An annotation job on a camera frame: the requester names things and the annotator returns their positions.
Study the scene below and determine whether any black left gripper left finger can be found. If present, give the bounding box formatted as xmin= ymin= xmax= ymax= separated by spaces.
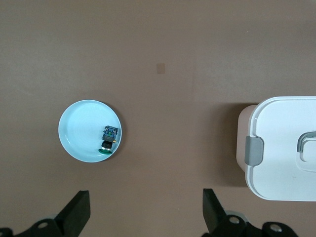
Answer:
xmin=0 ymin=190 xmax=91 ymax=237

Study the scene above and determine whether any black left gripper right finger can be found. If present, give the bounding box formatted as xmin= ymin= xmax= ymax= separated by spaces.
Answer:
xmin=201 ymin=188 xmax=298 ymax=237

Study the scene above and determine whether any white lidded storage box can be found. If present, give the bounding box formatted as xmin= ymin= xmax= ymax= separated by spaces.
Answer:
xmin=236 ymin=96 xmax=316 ymax=202

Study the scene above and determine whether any light blue round plate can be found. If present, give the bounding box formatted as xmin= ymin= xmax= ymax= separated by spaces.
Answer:
xmin=58 ymin=99 xmax=123 ymax=163

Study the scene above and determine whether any green push-button switch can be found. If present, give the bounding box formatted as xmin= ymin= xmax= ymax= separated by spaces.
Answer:
xmin=97 ymin=125 xmax=120 ymax=155

